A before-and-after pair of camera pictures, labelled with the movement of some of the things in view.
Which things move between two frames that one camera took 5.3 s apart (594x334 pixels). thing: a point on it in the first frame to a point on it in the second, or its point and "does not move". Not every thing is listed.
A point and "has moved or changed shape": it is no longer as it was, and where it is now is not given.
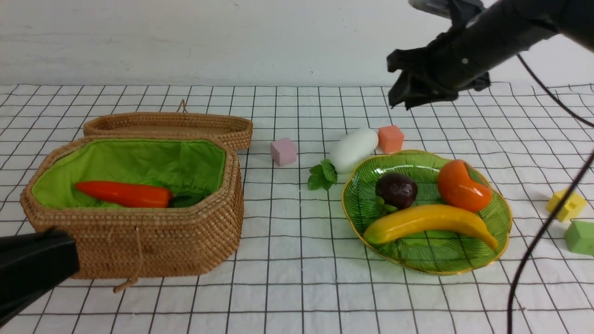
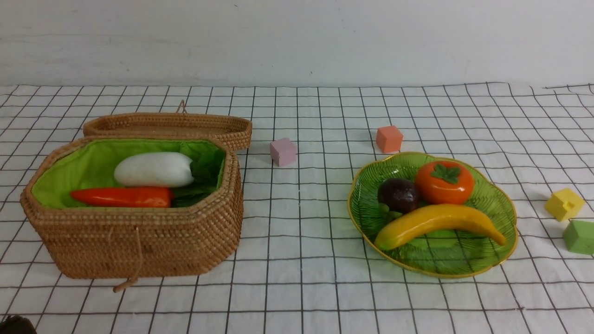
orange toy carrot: (135, 194) does not move
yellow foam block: (573, 206) does not move
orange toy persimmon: (459, 184) to (444, 182)
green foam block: (579, 236) does not move
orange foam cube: (390, 138) does not move
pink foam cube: (283, 151) does not move
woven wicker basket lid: (237, 131) does not move
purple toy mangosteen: (395, 191) has moved or changed shape
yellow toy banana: (436, 219) has moved or changed shape
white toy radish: (350, 148) to (156, 170)
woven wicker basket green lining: (177, 164) to (115, 244)
